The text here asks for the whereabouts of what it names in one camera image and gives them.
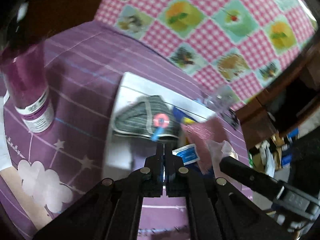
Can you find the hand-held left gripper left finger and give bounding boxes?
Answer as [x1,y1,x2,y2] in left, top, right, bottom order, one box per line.
[32,143,165,240]

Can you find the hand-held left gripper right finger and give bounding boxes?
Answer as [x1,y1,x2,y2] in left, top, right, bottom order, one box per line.
[164,144,286,240]

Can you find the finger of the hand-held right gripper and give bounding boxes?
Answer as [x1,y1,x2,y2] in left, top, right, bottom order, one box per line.
[219,156,283,201]

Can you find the pink disc with blue tab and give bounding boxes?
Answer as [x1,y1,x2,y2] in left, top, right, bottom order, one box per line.
[150,112,171,142]

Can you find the white cardboard box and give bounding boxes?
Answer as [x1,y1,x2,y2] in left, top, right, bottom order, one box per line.
[103,72,240,188]

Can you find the pink dotted pouch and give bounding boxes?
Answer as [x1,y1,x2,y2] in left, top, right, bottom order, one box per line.
[181,117,229,175]

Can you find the grey plaid cloth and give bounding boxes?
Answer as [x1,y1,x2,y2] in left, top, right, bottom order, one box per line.
[111,95,182,143]

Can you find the blue printed package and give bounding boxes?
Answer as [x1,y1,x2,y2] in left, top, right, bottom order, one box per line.
[172,107,198,126]

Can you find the blue white small packet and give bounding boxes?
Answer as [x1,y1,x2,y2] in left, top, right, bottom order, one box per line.
[172,144,200,166]

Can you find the pile of assorted clutter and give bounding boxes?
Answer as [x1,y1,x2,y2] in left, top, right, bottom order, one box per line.
[247,127,300,178]

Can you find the brown wooden cabinet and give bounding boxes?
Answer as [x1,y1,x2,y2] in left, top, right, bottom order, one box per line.
[235,45,320,140]

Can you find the clear glass cup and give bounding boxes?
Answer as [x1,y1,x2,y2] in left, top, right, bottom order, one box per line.
[205,86,238,115]

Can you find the pink checkered printed cushion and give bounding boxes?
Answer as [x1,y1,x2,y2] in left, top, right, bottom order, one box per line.
[95,0,317,105]

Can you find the purple bottle white label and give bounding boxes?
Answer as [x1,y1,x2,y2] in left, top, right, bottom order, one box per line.
[0,37,55,134]

